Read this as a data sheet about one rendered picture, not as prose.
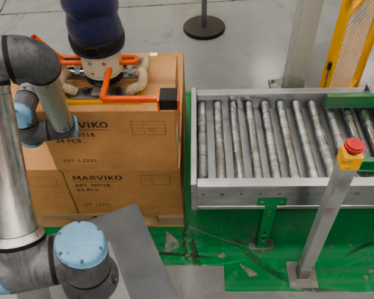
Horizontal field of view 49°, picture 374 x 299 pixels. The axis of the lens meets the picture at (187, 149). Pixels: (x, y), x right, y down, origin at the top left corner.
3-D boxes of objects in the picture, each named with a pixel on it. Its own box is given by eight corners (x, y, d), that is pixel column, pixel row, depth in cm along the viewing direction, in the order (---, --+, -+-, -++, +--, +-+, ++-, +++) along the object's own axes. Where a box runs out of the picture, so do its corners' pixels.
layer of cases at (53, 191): (185, 98, 298) (183, 51, 268) (183, 213, 231) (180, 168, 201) (24, 100, 301) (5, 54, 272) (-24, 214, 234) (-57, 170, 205)
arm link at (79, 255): (113, 283, 129) (108, 257, 116) (58, 294, 126) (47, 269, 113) (108, 241, 139) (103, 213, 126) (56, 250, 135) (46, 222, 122)
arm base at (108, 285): (127, 288, 138) (126, 276, 131) (74, 317, 131) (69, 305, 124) (105, 244, 149) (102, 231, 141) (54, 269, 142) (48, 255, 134)
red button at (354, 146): (359, 143, 147) (363, 136, 145) (364, 158, 143) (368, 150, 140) (339, 143, 148) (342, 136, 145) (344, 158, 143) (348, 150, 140)
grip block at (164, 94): (180, 96, 161) (179, 86, 157) (179, 111, 155) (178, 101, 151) (158, 96, 161) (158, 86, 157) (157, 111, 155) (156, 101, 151)
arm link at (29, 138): (50, 148, 165) (44, 126, 156) (20, 152, 163) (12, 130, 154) (49, 131, 171) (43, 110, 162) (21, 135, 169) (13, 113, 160)
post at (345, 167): (306, 268, 222) (359, 144, 147) (308, 280, 217) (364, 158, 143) (294, 268, 222) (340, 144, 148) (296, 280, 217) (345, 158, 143)
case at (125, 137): (180, 115, 227) (177, 55, 197) (177, 171, 200) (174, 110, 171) (73, 115, 229) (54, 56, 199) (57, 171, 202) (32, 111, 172)
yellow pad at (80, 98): (143, 89, 180) (142, 80, 177) (141, 104, 174) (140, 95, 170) (67, 90, 181) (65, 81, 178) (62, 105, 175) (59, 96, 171)
